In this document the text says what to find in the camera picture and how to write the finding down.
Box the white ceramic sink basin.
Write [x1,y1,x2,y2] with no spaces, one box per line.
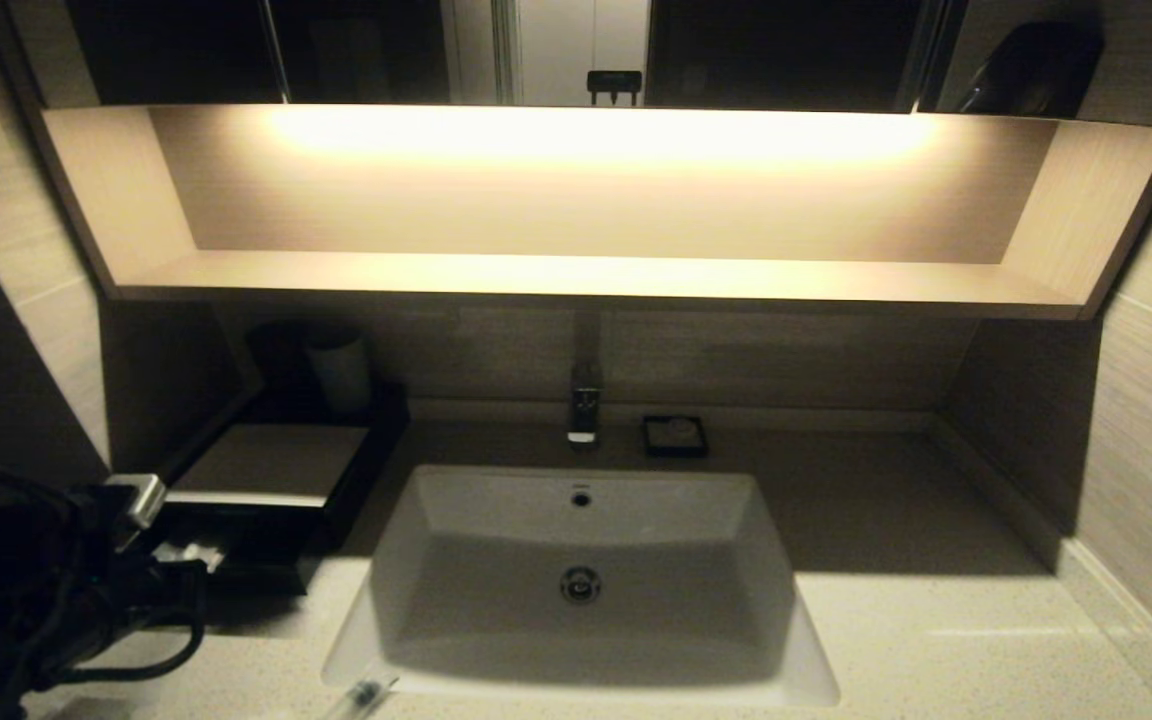
[324,465,840,707]

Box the white green toiletry packet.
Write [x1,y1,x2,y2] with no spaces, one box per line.
[151,541,228,574]

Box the chrome faucet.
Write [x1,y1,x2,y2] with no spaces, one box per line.
[566,310,605,447]

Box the chrome sink drain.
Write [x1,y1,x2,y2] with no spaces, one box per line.
[560,566,603,605]

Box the small black bracket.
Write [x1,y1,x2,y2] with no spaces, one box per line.
[587,70,643,107]

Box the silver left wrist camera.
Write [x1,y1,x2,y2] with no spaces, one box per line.
[106,473,168,529]

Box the white cup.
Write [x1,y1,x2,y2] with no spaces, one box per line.
[304,328,374,416]

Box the mirror cabinet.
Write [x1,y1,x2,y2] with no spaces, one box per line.
[0,0,1152,127]

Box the black cup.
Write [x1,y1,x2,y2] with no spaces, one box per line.
[244,320,317,401]

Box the clear toothbrush packet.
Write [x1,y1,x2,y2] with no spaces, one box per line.
[321,675,402,720]

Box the black looped cable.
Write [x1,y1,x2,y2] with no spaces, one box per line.
[31,590,209,693]

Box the wooden wall niche shelf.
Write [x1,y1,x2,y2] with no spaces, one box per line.
[41,103,1152,321]

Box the black soap dish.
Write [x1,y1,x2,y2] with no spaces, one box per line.
[642,415,709,460]

